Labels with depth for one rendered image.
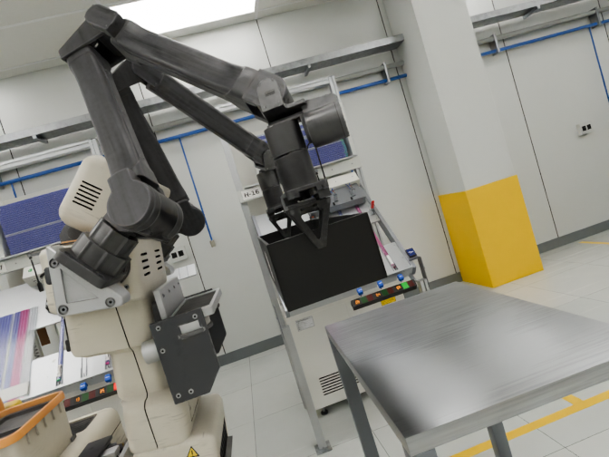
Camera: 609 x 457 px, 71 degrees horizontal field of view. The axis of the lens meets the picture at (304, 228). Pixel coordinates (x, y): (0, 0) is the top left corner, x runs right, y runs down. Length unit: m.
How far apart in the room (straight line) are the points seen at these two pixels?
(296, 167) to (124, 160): 0.29
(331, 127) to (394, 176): 3.67
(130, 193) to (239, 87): 0.24
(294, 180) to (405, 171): 3.73
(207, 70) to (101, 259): 0.35
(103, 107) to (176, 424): 0.60
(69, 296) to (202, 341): 0.25
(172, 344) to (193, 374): 0.07
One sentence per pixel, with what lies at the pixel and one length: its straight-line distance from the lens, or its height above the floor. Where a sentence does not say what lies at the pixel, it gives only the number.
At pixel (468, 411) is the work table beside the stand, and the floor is 0.80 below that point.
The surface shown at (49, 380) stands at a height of 0.76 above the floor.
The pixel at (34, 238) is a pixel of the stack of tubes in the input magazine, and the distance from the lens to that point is 2.73.
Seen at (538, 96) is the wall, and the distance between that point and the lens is 5.24.
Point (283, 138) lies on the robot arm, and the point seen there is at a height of 1.28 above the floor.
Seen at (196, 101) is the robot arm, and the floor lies 1.50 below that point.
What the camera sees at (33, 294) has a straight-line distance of 2.73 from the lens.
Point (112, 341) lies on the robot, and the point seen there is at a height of 1.03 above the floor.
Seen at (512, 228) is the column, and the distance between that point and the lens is 4.23.
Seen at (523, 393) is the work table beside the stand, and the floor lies 0.80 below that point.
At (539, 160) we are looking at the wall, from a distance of 5.11.
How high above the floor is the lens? 1.17
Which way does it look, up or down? 3 degrees down
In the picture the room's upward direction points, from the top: 17 degrees counter-clockwise
